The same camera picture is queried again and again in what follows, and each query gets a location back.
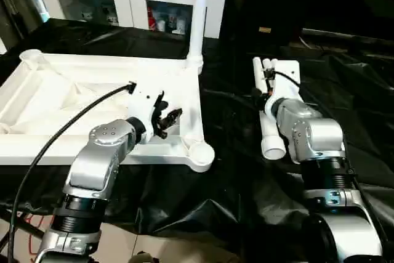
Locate black metal floor stand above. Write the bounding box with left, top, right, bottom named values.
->
left=0, top=207, right=50, bottom=245

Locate grey metal rack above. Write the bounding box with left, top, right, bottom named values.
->
left=0, top=0, right=50, bottom=48

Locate thin red cable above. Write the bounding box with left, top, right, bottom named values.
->
left=26, top=210, right=47, bottom=254

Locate long black bar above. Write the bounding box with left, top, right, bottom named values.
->
left=303, top=28, right=394, bottom=42

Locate black plastic mat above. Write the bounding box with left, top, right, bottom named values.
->
left=0, top=18, right=394, bottom=263

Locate white jar blue print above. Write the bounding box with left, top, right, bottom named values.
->
left=175, top=16, right=188, bottom=34

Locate white plastic table top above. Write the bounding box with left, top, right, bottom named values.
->
left=0, top=49, right=215, bottom=174

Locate red packet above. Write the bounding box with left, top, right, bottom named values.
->
left=147, top=6, right=156, bottom=31

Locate dark grey robot foot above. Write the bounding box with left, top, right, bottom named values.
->
left=127, top=252, right=158, bottom=263

